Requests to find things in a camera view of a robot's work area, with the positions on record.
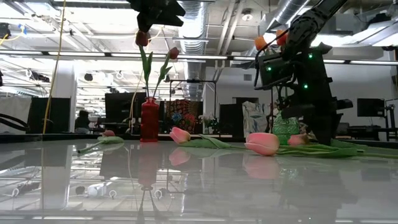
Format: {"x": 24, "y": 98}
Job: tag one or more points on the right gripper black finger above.
{"x": 321, "y": 130}

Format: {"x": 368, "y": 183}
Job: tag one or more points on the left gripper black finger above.
{"x": 146, "y": 18}
{"x": 168, "y": 17}

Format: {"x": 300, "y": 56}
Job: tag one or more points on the dark red tulip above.
{"x": 109, "y": 133}
{"x": 173, "y": 53}
{"x": 143, "y": 38}

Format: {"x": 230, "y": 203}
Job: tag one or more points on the pink tulip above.
{"x": 179, "y": 135}
{"x": 298, "y": 140}

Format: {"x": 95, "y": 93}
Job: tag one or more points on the pink tulip bouquet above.
{"x": 262, "y": 143}

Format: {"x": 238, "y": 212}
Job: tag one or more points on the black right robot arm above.
{"x": 311, "y": 71}

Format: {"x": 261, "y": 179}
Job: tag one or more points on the green glass vase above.
{"x": 284, "y": 129}

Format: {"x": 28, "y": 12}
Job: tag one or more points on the red ribbed glass vase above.
{"x": 149, "y": 121}

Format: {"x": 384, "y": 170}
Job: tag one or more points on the black desk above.
{"x": 367, "y": 128}

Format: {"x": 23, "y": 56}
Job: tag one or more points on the black monitor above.
{"x": 370, "y": 107}

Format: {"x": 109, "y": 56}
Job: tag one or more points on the white patterned cloth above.
{"x": 253, "y": 116}

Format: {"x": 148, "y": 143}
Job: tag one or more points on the black partition panel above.
{"x": 49, "y": 115}
{"x": 231, "y": 118}

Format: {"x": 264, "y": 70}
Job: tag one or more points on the black monitor screen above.
{"x": 119, "y": 107}

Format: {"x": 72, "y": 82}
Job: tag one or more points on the mandala tapestry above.
{"x": 183, "y": 113}

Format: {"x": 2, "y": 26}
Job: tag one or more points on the small flower bouquet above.
{"x": 207, "y": 120}

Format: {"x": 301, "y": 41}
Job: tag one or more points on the person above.
{"x": 82, "y": 119}

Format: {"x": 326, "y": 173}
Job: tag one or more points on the white board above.
{"x": 14, "y": 105}

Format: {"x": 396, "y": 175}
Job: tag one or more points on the silver spiral duct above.
{"x": 192, "y": 46}
{"x": 287, "y": 12}

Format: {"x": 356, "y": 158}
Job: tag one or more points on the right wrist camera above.
{"x": 275, "y": 71}

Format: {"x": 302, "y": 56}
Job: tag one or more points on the black rectangular frame stand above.
{"x": 192, "y": 81}

